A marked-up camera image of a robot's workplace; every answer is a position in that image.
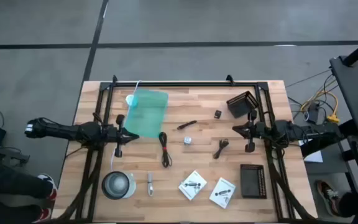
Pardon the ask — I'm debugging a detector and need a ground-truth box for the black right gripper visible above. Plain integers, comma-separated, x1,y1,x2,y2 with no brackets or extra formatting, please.
232,108,267,154

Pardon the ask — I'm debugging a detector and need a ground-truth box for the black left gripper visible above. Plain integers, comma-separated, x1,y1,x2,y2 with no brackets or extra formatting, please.
103,114,140,158

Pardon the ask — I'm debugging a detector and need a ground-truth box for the small black cable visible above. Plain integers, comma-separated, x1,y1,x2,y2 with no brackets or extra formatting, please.
213,138,230,160

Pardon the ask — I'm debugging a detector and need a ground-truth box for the black cable with red tie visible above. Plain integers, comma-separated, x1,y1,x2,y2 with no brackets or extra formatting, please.
158,131,173,169

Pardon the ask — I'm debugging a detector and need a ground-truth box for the black pen-shaped stick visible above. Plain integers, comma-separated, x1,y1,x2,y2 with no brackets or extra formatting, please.
177,119,198,131

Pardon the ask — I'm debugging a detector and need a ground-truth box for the white printed booklet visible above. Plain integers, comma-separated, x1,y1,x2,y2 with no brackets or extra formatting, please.
178,169,208,201
209,177,237,210

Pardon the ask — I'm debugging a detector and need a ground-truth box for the black mesh square bin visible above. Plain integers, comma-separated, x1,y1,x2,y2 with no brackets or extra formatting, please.
226,90,260,119

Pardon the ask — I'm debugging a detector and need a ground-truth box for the translucent green plastic bin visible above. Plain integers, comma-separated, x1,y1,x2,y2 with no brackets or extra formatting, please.
123,88,170,139

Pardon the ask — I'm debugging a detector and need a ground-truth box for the small white round disc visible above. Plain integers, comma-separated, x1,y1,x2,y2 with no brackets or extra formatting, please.
125,94,139,109

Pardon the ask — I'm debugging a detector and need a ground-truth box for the white round cup base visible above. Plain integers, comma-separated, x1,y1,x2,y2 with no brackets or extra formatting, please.
122,172,137,199

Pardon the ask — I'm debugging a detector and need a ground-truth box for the round grey metal cup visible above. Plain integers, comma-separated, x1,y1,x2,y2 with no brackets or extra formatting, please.
101,170,130,200

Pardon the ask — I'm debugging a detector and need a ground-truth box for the black mesh rectangular tray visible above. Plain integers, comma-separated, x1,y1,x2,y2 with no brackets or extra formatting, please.
239,164,267,199

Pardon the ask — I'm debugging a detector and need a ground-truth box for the black power adapter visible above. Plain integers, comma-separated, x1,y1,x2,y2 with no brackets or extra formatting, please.
308,102,321,124

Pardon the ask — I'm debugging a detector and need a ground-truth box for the white paper sheet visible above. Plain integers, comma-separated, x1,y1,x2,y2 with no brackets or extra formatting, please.
303,151,324,164

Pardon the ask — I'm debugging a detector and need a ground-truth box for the black desk beam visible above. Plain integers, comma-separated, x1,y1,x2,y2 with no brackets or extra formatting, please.
300,124,358,157

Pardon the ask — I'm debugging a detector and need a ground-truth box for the person's red white shoe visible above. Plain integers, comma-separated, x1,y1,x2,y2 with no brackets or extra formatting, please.
32,207,53,223
37,173,58,202

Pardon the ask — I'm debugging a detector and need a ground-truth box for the person's dark patterned shoe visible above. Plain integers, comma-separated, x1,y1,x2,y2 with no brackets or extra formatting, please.
315,179,341,217

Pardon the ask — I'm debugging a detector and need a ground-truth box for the grey desk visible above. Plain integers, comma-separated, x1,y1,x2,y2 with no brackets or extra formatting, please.
329,54,358,138

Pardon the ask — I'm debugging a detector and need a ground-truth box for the black floor stand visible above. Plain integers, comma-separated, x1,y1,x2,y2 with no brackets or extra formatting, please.
0,145,30,166

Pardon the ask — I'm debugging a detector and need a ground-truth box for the person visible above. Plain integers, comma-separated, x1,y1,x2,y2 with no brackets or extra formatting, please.
0,155,54,224
337,191,358,224

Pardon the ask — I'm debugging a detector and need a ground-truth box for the thin white power cable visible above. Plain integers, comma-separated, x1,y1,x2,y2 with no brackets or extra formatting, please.
109,80,142,171

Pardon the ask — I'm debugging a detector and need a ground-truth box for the black aluminium table frame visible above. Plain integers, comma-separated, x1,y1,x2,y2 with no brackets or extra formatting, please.
53,74,318,224

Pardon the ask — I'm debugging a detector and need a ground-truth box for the yellow cable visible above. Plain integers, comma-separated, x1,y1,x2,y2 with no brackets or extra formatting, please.
300,89,341,124

